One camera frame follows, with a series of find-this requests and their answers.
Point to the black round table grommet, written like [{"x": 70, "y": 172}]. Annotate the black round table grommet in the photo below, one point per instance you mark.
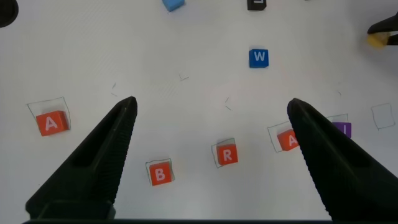
[{"x": 6, "y": 12}]

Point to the black letter L block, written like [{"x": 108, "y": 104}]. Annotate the black letter L block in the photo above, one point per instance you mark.
[{"x": 257, "y": 4}]

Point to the purple letter I block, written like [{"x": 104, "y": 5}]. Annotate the purple letter I block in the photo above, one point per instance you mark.
[{"x": 343, "y": 127}]

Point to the orange letter R block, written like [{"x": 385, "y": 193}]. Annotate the orange letter R block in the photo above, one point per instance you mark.
[{"x": 227, "y": 154}]

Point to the blue letter W block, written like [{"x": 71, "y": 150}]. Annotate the blue letter W block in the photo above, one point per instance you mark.
[{"x": 258, "y": 58}]

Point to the light blue letter F block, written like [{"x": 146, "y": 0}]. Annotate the light blue letter F block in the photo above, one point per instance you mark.
[{"x": 173, "y": 3}]

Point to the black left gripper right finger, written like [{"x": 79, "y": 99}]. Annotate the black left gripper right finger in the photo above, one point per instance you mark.
[{"x": 348, "y": 174}]

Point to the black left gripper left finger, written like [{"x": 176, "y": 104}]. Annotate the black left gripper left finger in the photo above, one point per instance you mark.
[{"x": 93, "y": 161}]

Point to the orange letter B block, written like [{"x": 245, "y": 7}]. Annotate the orange letter B block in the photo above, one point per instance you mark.
[{"x": 160, "y": 174}]

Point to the orange letter A block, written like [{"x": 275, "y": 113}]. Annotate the orange letter A block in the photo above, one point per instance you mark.
[
  {"x": 52, "y": 123},
  {"x": 286, "y": 140}
]

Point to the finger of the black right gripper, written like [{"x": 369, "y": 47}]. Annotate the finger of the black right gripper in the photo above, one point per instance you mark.
[
  {"x": 394, "y": 40},
  {"x": 387, "y": 25}
]

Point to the yellow letter N block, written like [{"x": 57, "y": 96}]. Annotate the yellow letter N block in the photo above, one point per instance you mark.
[{"x": 377, "y": 41}]

